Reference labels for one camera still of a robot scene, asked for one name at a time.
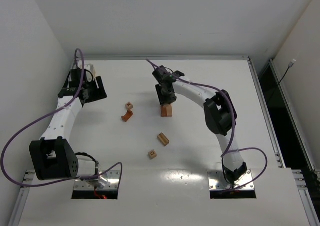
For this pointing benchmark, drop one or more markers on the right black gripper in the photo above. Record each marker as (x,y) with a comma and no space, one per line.
(166,99)

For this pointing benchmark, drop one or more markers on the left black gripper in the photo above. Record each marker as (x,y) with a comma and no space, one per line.
(94,92)

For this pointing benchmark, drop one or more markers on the reddish brown rectangular block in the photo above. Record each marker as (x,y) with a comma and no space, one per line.
(163,110)

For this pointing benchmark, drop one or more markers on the light wooden rectangular block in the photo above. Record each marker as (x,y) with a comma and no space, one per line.
(169,111)

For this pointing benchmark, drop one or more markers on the ribbed light wooden block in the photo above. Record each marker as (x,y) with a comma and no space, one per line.
(163,139)

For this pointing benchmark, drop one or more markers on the transparent orange plastic box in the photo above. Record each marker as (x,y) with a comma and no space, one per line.
(91,69)

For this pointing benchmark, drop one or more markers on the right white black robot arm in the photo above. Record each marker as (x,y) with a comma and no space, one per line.
(219,112)

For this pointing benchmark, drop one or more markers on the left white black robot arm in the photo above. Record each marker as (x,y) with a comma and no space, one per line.
(52,156)

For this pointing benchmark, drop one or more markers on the reddish wooden arch block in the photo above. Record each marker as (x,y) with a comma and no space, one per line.
(127,116)

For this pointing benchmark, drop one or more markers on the wooden letter N cube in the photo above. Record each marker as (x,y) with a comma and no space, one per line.
(129,106)

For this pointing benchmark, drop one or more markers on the wooden letter D cube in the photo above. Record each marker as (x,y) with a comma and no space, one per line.
(152,154)

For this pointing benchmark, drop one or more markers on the aluminium table frame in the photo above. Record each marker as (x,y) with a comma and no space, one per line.
(173,189)

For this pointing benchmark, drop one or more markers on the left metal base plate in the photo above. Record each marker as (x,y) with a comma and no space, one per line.
(108,182)

